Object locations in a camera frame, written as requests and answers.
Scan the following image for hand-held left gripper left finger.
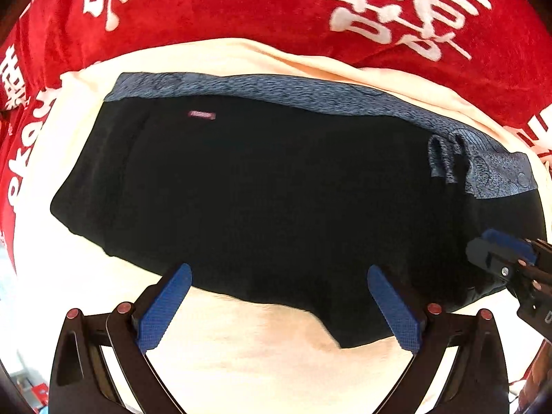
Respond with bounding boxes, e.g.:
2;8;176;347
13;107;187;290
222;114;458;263
48;262;193;414

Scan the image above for black pants with blue stripes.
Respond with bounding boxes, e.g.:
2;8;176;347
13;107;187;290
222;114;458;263
49;72;545;350

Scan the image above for red printed blanket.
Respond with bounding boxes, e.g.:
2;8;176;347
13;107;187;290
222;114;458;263
0;0;552;277

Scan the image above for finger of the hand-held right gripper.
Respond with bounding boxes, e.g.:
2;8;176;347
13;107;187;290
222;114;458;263
466;237;532;286
481;228;538;265

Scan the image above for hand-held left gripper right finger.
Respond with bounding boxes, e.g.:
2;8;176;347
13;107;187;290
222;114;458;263
366;265;512;414

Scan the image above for cream blanket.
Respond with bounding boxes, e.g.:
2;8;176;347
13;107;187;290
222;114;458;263
9;38;552;414

